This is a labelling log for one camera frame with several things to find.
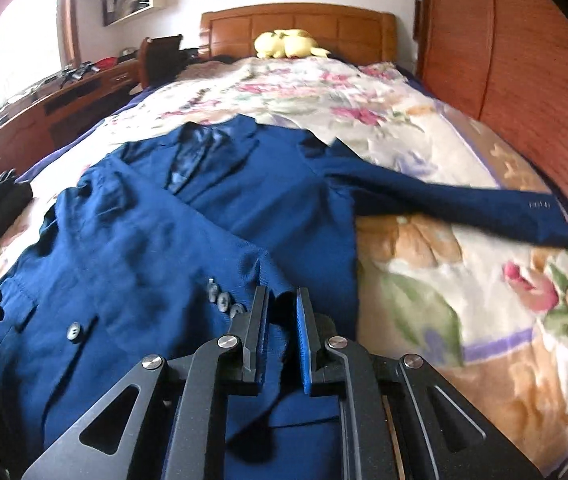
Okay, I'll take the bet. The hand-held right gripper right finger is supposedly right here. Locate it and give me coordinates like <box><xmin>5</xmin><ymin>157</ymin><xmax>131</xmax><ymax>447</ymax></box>
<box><xmin>295</xmin><ymin>287</ymin><xmax>547</xmax><ymax>480</ymax></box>

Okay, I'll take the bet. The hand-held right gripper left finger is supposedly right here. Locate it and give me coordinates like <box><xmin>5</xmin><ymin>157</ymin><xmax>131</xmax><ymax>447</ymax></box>
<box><xmin>21</xmin><ymin>286</ymin><xmax>271</xmax><ymax>480</ymax></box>

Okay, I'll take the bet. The blue suit jacket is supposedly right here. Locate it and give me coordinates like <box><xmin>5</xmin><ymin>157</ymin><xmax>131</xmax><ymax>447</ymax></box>
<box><xmin>0</xmin><ymin>114</ymin><xmax>568</xmax><ymax>480</ymax></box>

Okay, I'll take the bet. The floral plush blanket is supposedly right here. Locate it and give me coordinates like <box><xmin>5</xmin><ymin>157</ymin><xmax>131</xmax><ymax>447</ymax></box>
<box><xmin>0</xmin><ymin>55</ymin><xmax>568</xmax><ymax>461</ymax></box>

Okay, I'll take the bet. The wooden desk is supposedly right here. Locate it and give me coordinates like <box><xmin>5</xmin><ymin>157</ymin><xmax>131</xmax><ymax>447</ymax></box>
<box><xmin>0</xmin><ymin>57</ymin><xmax>140</xmax><ymax>186</ymax></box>

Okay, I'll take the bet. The blue bed sheet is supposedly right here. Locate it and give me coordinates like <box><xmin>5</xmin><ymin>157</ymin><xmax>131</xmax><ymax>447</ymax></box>
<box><xmin>14</xmin><ymin>80</ymin><xmax>165</xmax><ymax>181</ymax></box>

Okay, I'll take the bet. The window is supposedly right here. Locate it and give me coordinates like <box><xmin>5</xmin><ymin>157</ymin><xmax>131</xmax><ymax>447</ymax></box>
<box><xmin>0</xmin><ymin>0</ymin><xmax>82</xmax><ymax>126</ymax></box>

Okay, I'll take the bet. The yellow plush toy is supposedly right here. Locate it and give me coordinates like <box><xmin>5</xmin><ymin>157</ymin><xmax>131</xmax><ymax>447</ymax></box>
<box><xmin>255</xmin><ymin>30</ymin><xmax>331</xmax><ymax>59</ymax></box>

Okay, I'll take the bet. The dark brown chair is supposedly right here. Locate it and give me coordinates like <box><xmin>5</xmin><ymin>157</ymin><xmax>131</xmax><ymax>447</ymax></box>
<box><xmin>138</xmin><ymin>34</ymin><xmax>185</xmax><ymax>88</ymax></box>

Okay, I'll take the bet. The wooden bed headboard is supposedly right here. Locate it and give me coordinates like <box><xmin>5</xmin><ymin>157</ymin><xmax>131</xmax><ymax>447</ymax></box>
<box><xmin>200</xmin><ymin>3</ymin><xmax>399</xmax><ymax>66</ymax></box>

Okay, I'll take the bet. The wooden slatted wardrobe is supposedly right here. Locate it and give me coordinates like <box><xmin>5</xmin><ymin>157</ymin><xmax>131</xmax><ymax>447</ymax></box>
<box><xmin>414</xmin><ymin>0</ymin><xmax>568</xmax><ymax>241</ymax></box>

